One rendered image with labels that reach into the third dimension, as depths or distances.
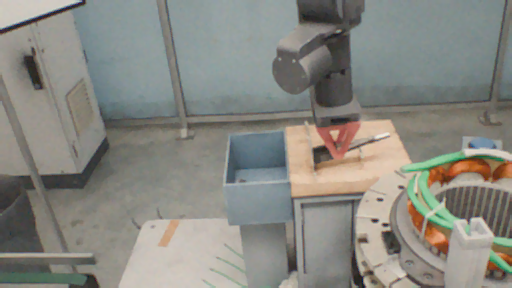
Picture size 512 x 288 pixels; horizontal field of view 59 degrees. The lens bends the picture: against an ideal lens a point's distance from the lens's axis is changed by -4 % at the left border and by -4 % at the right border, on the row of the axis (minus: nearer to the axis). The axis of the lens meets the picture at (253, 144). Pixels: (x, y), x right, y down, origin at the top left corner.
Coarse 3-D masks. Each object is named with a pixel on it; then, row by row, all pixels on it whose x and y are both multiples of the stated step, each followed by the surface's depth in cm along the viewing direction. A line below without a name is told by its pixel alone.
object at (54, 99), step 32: (32, 32) 223; (64, 32) 252; (0, 64) 230; (32, 64) 228; (64, 64) 251; (32, 96) 239; (64, 96) 250; (0, 128) 251; (32, 128) 249; (64, 128) 251; (96, 128) 289; (0, 160) 262; (64, 160) 259; (96, 160) 290
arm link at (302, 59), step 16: (352, 0) 57; (304, 16) 64; (352, 16) 59; (304, 32) 60; (320, 32) 59; (288, 48) 58; (304, 48) 57; (320, 48) 60; (272, 64) 61; (288, 64) 59; (304, 64) 58; (320, 64) 59; (288, 80) 60; (304, 80) 58
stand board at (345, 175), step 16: (288, 128) 88; (304, 128) 88; (368, 128) 85; (384, 128) 85; (288, 144) 83; (304, 144) 83; (320, 144) 82; (368, 144) 81; (384, 144) 80; (400, 144) 80; (304, 160) 78; (336, 160) 77; (352, 160) 77; (368, 160) 76; (384, 160) 76; (400, 160) 75; (304, 176) 74; (320, 176) 74; (336, 176) 73; (352, 176) 73; (368, 176) 73; (304, 192) 73; (320, 192) 73; (336, 192) 73; (352, 192) 73
